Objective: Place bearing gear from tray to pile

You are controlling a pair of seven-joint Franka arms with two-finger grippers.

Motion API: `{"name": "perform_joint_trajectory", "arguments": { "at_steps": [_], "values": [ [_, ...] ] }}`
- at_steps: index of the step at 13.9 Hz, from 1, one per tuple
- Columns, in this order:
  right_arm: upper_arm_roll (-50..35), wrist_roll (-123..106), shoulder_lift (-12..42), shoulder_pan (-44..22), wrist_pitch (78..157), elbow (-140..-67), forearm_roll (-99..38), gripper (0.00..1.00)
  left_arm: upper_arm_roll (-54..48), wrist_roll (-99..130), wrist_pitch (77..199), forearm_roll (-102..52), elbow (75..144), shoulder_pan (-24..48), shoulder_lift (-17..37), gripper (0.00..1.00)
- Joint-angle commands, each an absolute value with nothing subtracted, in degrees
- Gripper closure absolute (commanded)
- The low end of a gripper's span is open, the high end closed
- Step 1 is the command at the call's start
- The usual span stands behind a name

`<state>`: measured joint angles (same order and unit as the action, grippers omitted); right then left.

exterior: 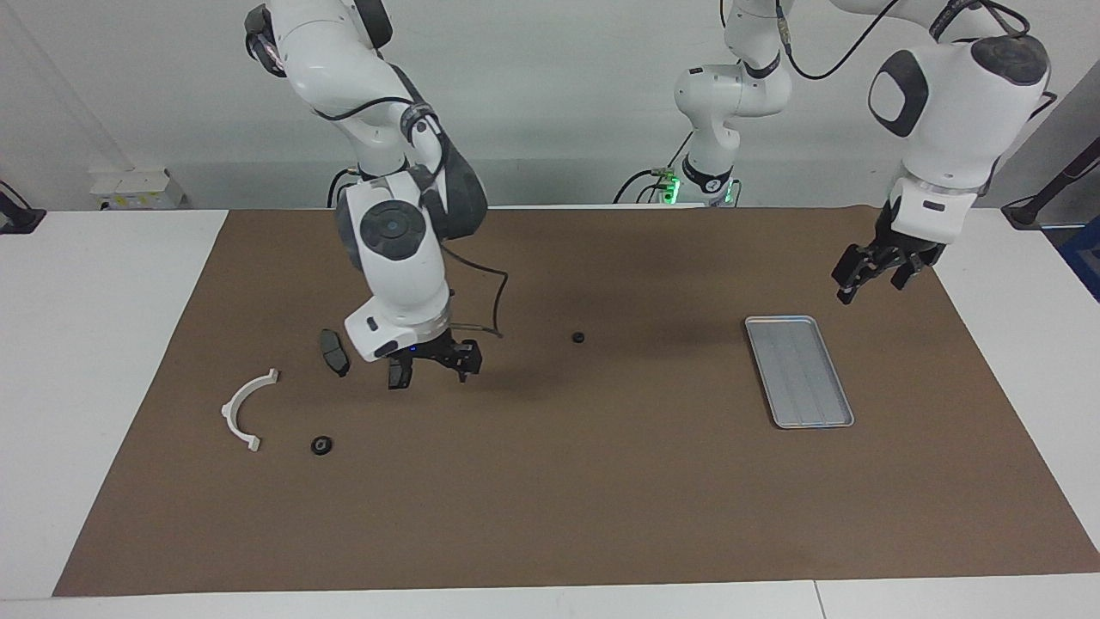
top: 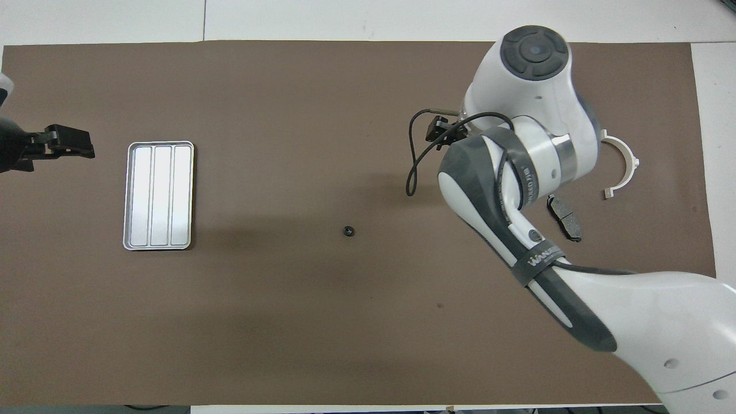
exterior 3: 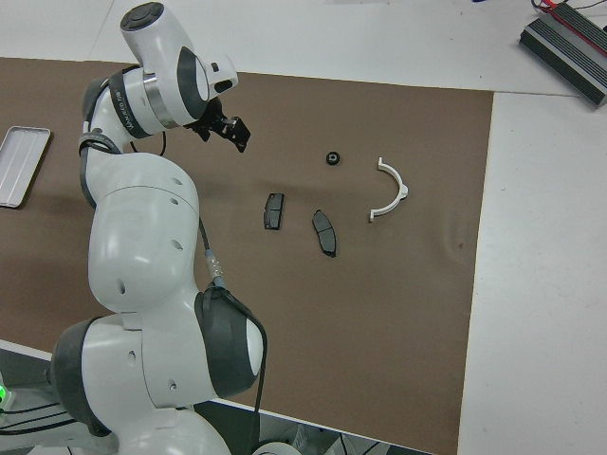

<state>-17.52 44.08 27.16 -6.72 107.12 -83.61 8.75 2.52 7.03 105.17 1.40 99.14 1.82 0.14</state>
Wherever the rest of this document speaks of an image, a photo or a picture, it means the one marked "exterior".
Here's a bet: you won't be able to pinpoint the silver metal tray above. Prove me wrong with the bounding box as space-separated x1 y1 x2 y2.
744 315 855 429

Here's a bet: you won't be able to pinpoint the curved dark brake pad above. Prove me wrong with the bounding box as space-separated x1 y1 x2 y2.
320 328 351 378

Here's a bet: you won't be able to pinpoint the brown table mat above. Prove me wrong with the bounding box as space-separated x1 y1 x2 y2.
52 206 1100 598

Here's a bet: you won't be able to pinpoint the blue box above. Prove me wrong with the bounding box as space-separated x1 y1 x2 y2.
1060 215 1100 303

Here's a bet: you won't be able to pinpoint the white power socket box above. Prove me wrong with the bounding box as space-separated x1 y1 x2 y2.
89 168 186 211

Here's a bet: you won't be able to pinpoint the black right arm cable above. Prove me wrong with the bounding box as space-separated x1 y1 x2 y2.
309 93 510 341

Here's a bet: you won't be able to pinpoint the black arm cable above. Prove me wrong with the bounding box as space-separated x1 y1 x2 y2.
309 93 510 341
720 0 1060 121

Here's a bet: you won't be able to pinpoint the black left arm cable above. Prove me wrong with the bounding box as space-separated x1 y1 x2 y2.
720 0 1060 121

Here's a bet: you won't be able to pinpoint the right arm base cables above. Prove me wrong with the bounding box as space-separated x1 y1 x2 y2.
326 167 362 208

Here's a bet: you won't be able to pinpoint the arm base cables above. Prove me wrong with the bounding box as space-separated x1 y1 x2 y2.
614 127 699 205
326 167 362 208

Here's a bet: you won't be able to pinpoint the white curved plastic bracket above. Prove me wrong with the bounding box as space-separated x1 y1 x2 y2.
221 368 280 453

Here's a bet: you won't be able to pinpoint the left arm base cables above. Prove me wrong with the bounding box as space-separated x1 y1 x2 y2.
614 127 699 205

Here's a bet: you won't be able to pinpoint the black clamp mount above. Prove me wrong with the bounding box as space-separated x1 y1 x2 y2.
0 181 46 235

